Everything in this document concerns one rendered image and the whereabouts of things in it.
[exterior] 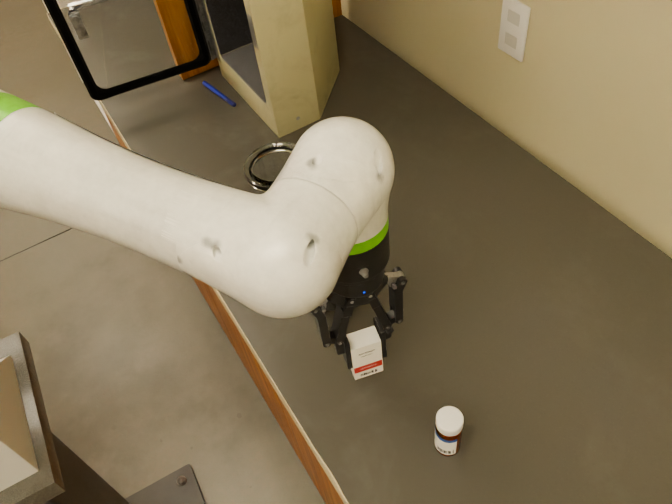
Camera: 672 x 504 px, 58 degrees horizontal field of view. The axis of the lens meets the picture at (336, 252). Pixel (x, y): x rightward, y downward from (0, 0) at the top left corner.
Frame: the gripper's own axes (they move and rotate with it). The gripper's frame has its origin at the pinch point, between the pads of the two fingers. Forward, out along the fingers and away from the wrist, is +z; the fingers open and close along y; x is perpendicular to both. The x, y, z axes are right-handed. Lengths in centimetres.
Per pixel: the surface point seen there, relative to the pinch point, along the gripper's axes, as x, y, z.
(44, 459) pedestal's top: -4, 52, 10
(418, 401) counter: 6.8, -6.0, 10.0
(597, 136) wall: -26, -55, -1
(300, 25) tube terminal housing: -67, -11, -14
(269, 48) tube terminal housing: -65, -3, -12
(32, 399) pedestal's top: -16, 54, 10
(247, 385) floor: -61, 27, 104
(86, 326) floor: -107, 79, 104
